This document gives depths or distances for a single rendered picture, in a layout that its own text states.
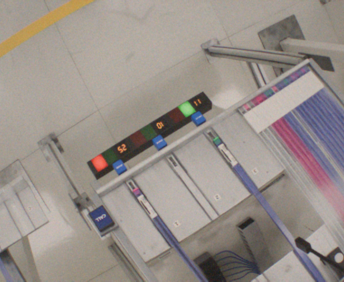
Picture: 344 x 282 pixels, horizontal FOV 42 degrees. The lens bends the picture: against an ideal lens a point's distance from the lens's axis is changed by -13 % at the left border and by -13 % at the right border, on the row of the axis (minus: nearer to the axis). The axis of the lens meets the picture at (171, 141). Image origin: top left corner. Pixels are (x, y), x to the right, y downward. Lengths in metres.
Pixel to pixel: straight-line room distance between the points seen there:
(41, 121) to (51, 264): 0.60
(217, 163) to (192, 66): 0.84
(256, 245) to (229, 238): 0.09
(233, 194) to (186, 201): 0.11
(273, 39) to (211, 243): 1.03
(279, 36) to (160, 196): 1.19
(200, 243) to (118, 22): 0.89
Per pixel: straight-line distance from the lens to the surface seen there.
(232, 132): 1.21
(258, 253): 1.48
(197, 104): 1.25
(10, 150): 1.84
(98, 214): 1.10
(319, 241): 1.15
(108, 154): 1.21
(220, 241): 1.44
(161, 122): 1.23
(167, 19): 1.91
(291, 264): 1.12
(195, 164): 1.17
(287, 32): 2.17
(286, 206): 1.53
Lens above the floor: 1.79
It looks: 66 degrees down
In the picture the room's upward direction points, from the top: 119 degrees clockwise
